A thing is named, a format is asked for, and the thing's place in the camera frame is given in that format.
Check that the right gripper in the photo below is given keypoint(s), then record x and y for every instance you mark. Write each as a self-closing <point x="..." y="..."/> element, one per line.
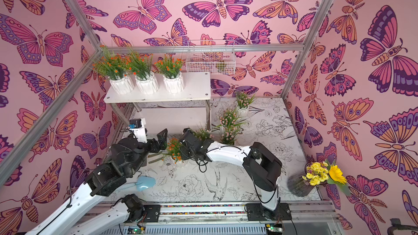
<point x="189" y="142"/>

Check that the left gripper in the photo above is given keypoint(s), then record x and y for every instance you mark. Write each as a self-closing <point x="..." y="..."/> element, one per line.
<point x="163" y="142"/>

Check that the orange plant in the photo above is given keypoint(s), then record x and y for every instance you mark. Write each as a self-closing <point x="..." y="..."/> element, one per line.
<point x="174" y="151"/>
<point x="171" y="70"/>
<point x="140" y="65"/>
<point x="116" y="68"/>

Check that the pink plant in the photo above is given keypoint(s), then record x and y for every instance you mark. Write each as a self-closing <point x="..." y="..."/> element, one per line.
<point x="243" y="103"/>
<point x="229" y="134"/>
<point x="231" y="122"/>
<point x="203" y="134"/>

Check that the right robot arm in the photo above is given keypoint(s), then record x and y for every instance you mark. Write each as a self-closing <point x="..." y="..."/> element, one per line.
<point x="261" y="165"/>

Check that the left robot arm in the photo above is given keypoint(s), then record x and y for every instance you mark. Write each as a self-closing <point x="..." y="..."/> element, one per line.
<point x="99" y="184"/>

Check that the white two-tier rack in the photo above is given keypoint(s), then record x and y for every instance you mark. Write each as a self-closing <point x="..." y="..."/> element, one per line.
<point x="189" y="108"/>

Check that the yellow flower bouquet vase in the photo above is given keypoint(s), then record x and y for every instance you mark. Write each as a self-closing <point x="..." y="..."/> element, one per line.
<point x="316" y="174"/>

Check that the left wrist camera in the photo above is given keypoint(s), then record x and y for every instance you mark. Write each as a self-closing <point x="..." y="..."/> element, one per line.
<point x="137" y="128"/>

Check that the white wire basket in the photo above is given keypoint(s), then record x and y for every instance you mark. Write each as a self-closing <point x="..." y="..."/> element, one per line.
<point x="216" y="57"/>

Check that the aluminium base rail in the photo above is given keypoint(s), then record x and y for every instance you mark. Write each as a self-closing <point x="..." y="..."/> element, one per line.
<point x="223" y="218"/>

